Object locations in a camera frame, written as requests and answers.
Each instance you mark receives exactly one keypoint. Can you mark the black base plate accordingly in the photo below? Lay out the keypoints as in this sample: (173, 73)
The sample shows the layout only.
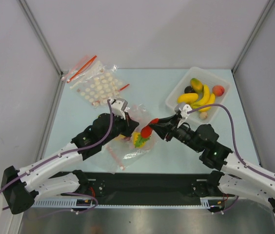
(123, 185)

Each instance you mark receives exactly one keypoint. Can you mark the white plastic fruit basket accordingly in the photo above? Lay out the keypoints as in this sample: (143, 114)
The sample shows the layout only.
(205, 77)

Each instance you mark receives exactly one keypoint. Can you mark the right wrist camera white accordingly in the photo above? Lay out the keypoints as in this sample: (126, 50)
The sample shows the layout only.
(182, 111)

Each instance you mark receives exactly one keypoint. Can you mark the yellow pepper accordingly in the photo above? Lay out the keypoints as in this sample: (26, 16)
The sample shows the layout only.
(138, 140)

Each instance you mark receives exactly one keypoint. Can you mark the clear bag red zipper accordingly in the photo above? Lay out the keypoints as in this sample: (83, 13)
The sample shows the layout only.
(79, 68)

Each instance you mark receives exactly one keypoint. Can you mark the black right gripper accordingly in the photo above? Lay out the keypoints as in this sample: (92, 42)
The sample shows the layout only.
(170, 129)

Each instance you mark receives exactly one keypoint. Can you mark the clear bag pink dots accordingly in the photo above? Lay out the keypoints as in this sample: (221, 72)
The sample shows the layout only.
(140, 114)
(119, 156)

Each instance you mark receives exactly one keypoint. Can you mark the clear bag cream dots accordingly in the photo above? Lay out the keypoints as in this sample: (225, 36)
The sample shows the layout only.
(97, 84)

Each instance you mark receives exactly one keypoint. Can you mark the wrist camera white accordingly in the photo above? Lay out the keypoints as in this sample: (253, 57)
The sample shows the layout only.
(182, 111)
(118, 106)

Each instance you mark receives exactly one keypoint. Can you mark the yellow banana bunch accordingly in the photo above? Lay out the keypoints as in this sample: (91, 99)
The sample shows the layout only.
(207, 98)

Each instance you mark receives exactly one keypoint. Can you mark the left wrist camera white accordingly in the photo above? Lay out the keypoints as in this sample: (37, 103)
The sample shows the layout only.
(118, 106)

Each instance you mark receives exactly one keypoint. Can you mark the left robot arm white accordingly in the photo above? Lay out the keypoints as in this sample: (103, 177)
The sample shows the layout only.
(23, 187)

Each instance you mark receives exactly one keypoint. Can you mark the garlic bulb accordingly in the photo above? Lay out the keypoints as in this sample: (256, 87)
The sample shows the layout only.
(203, 115)

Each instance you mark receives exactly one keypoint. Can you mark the red orange peach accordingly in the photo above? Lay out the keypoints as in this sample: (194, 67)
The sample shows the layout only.
(218, 90)

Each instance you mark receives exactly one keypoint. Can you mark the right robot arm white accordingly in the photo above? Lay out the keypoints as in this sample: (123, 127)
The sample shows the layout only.
(231, 174)

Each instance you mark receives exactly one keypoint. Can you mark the red chili pepper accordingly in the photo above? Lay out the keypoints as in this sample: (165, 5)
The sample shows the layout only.
(147, 130)

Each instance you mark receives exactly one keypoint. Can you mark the red grape bunch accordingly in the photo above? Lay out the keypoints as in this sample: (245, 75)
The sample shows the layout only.
(128, 138)

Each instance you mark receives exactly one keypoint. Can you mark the dark purple fruit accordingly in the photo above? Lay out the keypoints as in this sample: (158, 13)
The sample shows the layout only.
(189, 89)

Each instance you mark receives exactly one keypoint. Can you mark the grey cable duct rail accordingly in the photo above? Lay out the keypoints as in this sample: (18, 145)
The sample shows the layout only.
(153, 202)

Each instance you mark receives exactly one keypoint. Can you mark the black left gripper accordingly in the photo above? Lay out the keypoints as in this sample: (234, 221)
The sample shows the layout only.
(129, 125)

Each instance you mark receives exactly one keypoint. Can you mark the green yellow mango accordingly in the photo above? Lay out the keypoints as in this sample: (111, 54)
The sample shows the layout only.
(196, 85)

